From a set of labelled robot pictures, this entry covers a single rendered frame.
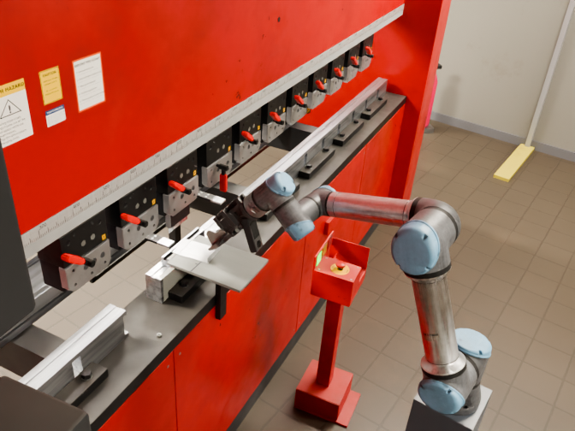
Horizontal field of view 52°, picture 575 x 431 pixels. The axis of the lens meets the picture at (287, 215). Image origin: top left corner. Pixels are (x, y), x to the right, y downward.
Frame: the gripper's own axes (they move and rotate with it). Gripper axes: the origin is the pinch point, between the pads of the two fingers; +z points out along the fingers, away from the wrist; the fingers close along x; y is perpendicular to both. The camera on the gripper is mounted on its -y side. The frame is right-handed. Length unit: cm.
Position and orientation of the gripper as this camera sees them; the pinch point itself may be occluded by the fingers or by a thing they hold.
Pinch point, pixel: (217, 244)
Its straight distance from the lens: 185.1
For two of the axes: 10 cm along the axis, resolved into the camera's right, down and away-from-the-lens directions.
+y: -6.6, -7.4, -1.2
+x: -3.8, 4.6, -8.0
